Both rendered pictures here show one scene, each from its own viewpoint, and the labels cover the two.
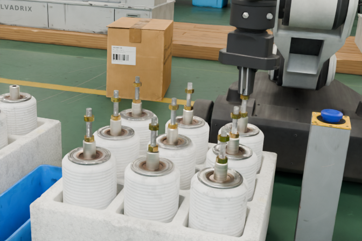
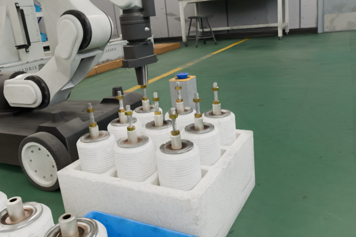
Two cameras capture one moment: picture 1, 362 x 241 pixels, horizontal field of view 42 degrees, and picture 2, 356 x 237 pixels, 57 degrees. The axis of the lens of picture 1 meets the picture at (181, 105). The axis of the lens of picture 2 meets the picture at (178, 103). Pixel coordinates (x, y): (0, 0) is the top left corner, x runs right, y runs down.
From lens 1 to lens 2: 0.99 m
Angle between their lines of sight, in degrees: 71
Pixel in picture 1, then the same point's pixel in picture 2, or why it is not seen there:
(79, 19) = not seen: outside the picture
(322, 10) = (105, 33)
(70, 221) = (212, 188)
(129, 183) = (210, 140)
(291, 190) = not seen: hidden behind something
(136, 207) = (216, 153)
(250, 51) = (148, 53)
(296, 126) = (106, 114)
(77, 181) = (197, 160)
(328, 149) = (193, 91)
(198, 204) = (228, 128)
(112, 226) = (224, 169)
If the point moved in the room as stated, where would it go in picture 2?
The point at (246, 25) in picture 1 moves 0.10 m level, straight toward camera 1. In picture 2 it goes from (148, 35) to (180, 33)
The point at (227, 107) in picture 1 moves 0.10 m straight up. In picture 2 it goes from (66, 125) to (60, 97)
